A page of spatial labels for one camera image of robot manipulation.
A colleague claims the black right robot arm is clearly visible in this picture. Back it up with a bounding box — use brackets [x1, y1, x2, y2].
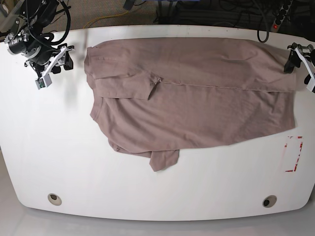
[4, 0, 74, 78]

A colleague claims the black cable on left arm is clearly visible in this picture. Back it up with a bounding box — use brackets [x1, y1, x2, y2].
[255, 0, 270, 43]

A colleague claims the yellow cable on floor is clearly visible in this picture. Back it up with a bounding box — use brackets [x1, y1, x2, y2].
[85, 9, 131, 28]

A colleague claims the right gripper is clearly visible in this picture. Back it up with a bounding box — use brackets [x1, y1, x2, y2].
[24, 44, 75, 76]

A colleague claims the red tape rectangle marking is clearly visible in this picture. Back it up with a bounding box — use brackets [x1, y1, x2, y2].
[282, 136, 303, 173]

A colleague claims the right table cable grommet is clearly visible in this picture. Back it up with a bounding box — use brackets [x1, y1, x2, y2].
[262, 195, 277, 208]

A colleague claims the left table cable grommet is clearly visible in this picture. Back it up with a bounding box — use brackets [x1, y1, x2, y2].
[48, 193, 62, 206]

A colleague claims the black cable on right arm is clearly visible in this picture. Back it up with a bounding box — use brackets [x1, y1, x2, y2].
[40, 0, 72, 46]

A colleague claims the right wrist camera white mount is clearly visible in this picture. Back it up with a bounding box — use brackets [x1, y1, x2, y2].
[35, 45, 68, 89]

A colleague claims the black power strip red switch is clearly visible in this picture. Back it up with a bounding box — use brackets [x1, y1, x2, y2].
[271, 0, 293, 32]

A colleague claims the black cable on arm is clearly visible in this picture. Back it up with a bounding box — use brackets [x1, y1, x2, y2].
[255, 0, 270, 43]
[40, 0, 72, 46]

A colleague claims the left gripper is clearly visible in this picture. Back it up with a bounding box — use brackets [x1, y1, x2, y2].
[283, 42, 315, 85]

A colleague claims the table cable grommet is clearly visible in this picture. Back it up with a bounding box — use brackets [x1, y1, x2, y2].
[48, 193, 62, 206]
[262, 195, 277, 208]

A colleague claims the mauve brown T-shirt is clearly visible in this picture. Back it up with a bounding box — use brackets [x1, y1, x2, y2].
[84, 37, 296, 171]

